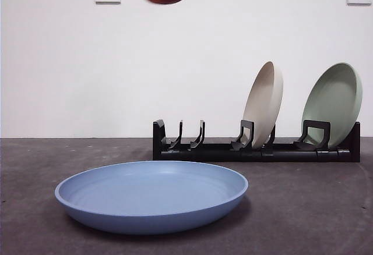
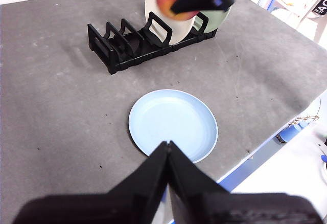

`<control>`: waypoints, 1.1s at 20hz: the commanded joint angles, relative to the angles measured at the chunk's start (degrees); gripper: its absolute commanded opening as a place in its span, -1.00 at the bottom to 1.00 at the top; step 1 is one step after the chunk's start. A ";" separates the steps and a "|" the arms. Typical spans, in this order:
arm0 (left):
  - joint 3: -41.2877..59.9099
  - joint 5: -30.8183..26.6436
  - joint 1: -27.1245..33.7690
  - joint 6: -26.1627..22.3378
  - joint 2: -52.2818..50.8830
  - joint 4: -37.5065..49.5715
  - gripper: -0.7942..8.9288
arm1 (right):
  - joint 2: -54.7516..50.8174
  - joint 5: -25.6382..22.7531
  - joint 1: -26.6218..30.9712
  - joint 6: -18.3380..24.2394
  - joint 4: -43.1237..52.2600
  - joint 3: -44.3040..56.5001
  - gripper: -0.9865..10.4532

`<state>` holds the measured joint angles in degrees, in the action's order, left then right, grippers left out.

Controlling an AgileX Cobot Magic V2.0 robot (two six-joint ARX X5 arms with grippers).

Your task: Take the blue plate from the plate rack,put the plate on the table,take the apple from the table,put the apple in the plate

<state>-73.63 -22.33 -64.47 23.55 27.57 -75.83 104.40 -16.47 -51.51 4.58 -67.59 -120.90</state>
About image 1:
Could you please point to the cream plate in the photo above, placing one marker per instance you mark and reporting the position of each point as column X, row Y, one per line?
column 262, row 103

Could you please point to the pale green plate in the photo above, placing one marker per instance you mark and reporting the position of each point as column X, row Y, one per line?
column 332, row 100

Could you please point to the blue plate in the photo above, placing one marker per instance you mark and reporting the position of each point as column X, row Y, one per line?
column 151, row 196

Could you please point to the black plate rack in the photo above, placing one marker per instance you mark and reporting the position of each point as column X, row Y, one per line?
column 221, row 154

